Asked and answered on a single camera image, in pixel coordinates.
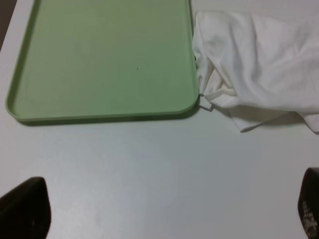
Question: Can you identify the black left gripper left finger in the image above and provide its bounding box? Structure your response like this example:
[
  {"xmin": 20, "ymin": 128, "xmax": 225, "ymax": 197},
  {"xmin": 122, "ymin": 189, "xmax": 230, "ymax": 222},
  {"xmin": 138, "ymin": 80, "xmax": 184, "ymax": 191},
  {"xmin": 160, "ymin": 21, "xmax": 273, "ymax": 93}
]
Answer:
[{"xmin": 0, "ymin": 177, "xmax": 51, "ymax": 239}]

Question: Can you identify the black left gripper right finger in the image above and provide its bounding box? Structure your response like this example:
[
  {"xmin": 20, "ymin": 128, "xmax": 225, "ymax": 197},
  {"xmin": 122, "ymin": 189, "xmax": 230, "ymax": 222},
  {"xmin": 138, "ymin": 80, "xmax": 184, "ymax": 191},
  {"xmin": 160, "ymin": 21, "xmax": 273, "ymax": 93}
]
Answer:
[{"xmin": 298, "ymin": 167, "xmax": 319, "ymax": 239}]

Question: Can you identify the white short sleeve shirt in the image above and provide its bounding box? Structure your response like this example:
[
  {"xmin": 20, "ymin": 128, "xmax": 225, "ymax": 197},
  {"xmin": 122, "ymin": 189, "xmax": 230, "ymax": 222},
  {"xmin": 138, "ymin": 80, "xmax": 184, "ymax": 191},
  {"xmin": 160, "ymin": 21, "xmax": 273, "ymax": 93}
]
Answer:
[{"xmin": 192, "ymin": 11, "xmax": 319, "ymax": 132}]

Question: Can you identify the green plastic tray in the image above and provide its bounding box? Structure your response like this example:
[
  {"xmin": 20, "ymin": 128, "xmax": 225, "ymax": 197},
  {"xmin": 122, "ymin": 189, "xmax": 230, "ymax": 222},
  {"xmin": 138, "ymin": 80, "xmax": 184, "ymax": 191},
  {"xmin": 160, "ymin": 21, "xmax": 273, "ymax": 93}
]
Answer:
[{"xmin": 5, "ymin": 0, "xmax": 198, "ymax": 123}]

